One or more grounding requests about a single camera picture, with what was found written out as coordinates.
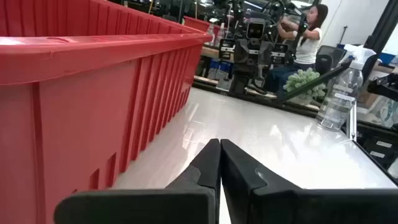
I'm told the blue storage box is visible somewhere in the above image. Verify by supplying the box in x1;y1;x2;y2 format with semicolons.
377;52;397;65

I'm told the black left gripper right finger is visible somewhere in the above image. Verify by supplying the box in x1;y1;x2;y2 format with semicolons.
220;138;398;224

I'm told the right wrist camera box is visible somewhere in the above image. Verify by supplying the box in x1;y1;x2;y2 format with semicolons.
245;17;267;40

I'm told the black background robot rig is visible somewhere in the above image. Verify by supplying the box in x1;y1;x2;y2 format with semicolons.
214;0;309;47

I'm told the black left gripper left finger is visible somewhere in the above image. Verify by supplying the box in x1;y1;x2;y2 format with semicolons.
54;138;222;224

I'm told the small red plastic bin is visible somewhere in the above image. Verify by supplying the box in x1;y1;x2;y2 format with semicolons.
183;16;222;35

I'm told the small green potted plant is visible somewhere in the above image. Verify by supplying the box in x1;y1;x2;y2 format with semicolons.
282;67;327;106

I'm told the person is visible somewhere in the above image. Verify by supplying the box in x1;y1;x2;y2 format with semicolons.
266;3;330;96

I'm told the black office chair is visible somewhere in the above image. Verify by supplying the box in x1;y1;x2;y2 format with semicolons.
314;45;346;75

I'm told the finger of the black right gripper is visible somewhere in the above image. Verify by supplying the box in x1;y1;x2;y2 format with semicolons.
257;40;275;67
233;39;254;66

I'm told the large red plastic bin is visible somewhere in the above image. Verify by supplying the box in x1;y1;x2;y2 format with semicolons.
0;0;213;224

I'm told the clear plastic cup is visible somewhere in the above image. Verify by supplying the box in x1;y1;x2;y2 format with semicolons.
315;44;377;132

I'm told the clear plastic bottle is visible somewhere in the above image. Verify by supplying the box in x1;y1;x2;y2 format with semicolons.
206;23;216;46
216;22;225;47

